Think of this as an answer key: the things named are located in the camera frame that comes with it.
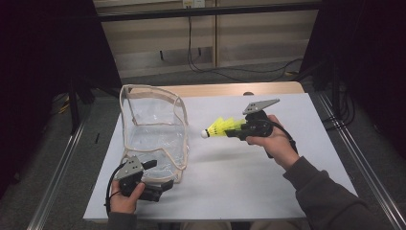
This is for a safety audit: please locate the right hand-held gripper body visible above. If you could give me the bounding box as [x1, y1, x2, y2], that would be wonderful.
[242, 98, 282, 160]

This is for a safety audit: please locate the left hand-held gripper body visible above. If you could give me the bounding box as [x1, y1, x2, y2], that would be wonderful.
[114, 154, 163, 203]

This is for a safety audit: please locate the clear plastic bag beige trim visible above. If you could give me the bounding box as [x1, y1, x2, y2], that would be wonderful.
[118, 83, 191, 185]

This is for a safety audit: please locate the person's right hand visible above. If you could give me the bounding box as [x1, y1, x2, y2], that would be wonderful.
[245, 114, 302, 172]

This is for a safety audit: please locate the person's left hand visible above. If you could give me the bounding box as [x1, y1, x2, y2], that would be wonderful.
[109, 181, 147, 215]

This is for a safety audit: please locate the person's left leg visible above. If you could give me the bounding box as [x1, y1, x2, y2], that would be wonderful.
[180, 221, 233, 230]

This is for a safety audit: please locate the person's leg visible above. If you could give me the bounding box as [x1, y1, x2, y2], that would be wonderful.
[180, 221, 233, 230]
[249, 219, 303, 230]

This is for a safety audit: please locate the black metal stand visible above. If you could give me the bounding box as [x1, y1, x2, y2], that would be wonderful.
[67, 78, 96, 135]

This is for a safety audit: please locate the beige cabinet front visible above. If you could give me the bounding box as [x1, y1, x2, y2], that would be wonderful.
[101, 9, 320, 80]

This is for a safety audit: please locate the person's right leg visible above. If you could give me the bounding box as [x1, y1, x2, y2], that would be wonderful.
[249, 219, 303, 230]

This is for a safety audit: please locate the beige counter with black edge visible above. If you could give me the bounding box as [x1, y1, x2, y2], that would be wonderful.
[94, 0, 324, 23]

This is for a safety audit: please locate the dark curtain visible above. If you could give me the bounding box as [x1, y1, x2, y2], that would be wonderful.
[0, 0, 123, 193]
[300, 0, 406, 158]

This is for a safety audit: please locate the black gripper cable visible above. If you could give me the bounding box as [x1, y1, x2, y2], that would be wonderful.
[104, 162, 126, 216]
[264, 119, 300, 157]

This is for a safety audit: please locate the aluminium floor rail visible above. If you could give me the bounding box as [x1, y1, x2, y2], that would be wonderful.
[27, 121, 88, 230]
[317, 92, 406, 230]

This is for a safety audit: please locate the bundle of black floor cables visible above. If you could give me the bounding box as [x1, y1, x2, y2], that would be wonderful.
[321, 90, 356, 131]

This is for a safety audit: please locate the black power cable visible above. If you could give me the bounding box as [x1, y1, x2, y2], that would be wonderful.
[186, 6, 305, 83]

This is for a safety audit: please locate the white wall socket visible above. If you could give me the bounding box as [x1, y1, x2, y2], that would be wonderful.
[182, 0, 206, 9]

